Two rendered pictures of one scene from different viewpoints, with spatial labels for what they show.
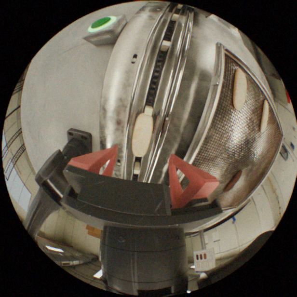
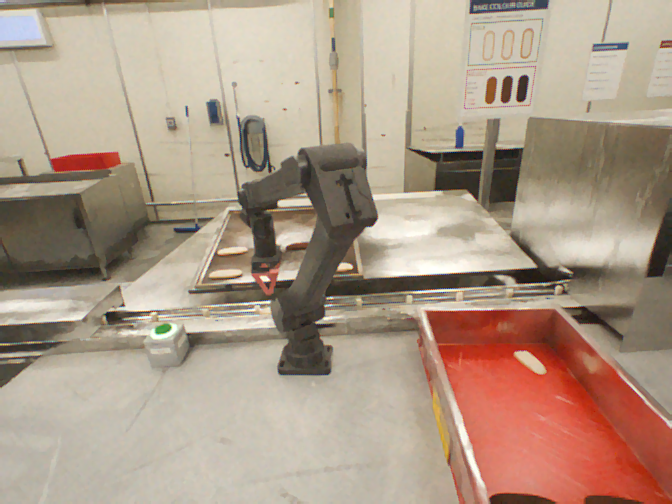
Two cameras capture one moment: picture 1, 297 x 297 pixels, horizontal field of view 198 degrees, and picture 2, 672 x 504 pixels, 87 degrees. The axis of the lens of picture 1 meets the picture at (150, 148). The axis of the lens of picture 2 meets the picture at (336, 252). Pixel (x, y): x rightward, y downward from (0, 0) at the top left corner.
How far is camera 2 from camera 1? 0.93 m
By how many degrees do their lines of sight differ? 62
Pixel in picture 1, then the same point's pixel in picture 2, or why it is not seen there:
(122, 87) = (240, 320)
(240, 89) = (227, 273)
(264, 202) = (375, 93)
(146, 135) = not seen: hidden behind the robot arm
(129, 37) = (195, 326)
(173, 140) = not seen: hidden behind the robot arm
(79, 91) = (235, 365)
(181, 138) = not seen: hidden behind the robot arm
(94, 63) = (207, 359)
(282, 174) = (292, 104)
